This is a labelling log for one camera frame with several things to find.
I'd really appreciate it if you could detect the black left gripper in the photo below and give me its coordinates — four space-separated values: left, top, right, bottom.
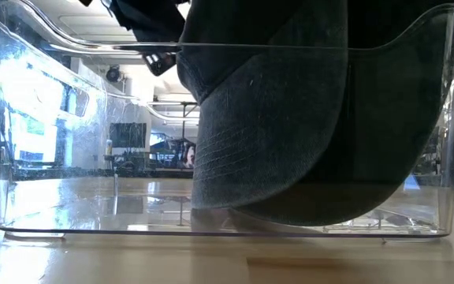
108 0 191 77

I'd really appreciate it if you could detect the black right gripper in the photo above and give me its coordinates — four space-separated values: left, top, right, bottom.
348 0 454 48

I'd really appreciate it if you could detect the black background gantry frame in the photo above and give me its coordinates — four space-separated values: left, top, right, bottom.
147 100 200 129

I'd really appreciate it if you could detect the black ceiling spotlight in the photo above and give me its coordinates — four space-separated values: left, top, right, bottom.
106 65 122 83

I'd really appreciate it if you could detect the clear plastic bin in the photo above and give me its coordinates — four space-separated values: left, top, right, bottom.
0 0 454 240

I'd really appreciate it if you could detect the person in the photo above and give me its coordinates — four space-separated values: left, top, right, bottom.
184 144 197 169

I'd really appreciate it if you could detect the background robot station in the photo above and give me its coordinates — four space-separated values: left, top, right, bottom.
150 133 196 170

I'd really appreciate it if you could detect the dark grey hat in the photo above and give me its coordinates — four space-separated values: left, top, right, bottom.
230 41 452 228

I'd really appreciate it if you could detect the black wall screen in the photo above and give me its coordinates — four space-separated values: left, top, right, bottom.
109 122 148 149

